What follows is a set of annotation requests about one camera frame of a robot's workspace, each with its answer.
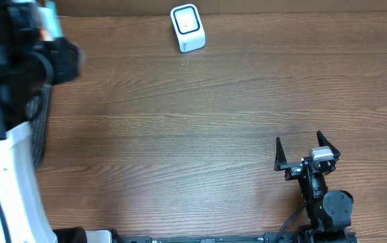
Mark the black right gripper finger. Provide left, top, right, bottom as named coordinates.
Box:
left=316, top=130, right=341, bottom=159
left=274, top=137, right=287, bottom=171

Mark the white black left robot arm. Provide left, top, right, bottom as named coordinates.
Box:
left=0, top=1, right=83, bottom=242

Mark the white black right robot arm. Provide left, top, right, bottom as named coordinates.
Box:
left=274, top=131, right=357, bottom=242

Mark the white barcode scanner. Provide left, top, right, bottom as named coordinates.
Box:
left=170, top=3, right=206, bottom=53

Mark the grey plastic basket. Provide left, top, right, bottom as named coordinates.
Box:
left=26, top=86, right=53, bottom=169

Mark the black aluminium rail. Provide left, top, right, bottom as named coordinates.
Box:
left=111, top=232, right=358, bottom=243

